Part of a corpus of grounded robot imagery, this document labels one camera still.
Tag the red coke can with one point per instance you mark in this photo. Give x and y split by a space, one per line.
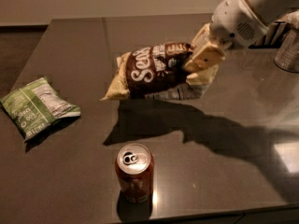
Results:
134 166

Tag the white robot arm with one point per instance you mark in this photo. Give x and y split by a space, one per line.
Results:
267 11

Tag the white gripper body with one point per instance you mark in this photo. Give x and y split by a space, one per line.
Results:
234 19

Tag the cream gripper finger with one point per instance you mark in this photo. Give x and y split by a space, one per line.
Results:
203 58
204 38

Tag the black wire napkin basket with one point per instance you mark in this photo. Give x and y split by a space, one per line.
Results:
274 37

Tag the green chip bag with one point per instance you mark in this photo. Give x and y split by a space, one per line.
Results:
37 106

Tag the brown chip bag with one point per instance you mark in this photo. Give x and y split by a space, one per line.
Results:
156 73

